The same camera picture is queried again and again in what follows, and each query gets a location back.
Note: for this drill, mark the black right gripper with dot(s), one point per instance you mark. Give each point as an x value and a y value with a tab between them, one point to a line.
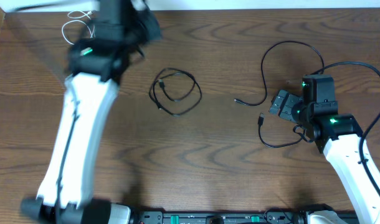
285	111

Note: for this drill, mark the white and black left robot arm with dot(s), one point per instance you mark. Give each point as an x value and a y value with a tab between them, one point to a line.
96	65

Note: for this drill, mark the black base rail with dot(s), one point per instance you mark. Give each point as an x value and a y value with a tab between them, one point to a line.
316	213

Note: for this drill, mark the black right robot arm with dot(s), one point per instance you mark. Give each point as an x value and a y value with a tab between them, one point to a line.
338	137

